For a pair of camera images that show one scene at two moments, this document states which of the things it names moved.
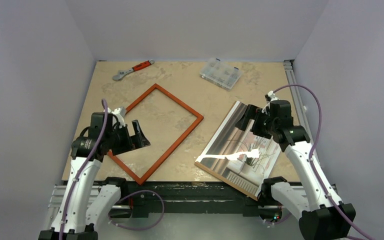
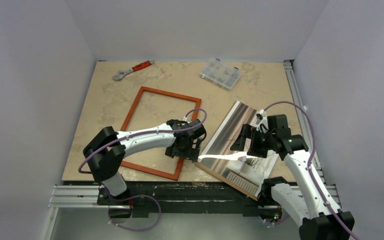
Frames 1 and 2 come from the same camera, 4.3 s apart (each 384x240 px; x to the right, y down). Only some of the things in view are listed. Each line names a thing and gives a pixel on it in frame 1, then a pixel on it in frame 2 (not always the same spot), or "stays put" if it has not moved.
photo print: x=242 y=158 stays put
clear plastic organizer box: x=220 y=73 stays put
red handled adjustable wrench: x=121 y=73 stays put
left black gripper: x=133 y=142 → x=190 y=154
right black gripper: x=256 y=120 → x=249 y=139
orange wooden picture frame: x=141 y=180 → x=132 y=113
